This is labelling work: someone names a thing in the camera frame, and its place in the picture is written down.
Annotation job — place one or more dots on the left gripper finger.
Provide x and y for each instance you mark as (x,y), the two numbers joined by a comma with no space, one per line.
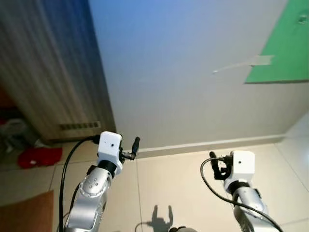
(136,145)

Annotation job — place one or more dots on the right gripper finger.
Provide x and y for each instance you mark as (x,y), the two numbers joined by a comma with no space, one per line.
(214,159)

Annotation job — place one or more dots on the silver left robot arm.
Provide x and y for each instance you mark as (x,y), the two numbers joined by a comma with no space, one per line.
(89,193)

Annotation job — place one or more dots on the white skirting board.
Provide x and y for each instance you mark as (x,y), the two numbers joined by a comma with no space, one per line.
(207,145)

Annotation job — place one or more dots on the dark robot leg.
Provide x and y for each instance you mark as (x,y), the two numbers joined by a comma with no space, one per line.
(182,229)

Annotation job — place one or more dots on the red cloth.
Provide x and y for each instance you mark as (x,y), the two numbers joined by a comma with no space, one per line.
(39,157)

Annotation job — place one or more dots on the beige tape strip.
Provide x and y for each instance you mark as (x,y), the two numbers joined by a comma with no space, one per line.
(260,60)

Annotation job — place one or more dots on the grey plastic bag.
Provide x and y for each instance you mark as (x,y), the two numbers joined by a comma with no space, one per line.
(13,131)

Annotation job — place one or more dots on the brown floor mat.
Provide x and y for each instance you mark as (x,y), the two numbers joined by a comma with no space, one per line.
(24,215)

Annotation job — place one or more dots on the wooden cabinet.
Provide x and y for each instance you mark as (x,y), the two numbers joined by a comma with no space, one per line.
(48,63)

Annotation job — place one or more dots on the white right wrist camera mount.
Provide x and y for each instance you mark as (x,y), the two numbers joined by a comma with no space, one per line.
(243,166)

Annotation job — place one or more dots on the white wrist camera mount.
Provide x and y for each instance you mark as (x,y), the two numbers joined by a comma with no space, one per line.
(243,166)
(109,147)

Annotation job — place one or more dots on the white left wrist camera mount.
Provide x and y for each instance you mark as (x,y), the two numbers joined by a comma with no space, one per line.
(109,147)

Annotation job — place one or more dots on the green wall board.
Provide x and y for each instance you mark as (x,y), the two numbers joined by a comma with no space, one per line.
(285,48)

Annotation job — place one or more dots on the wall hook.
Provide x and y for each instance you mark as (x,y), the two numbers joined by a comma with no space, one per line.
(302,19)

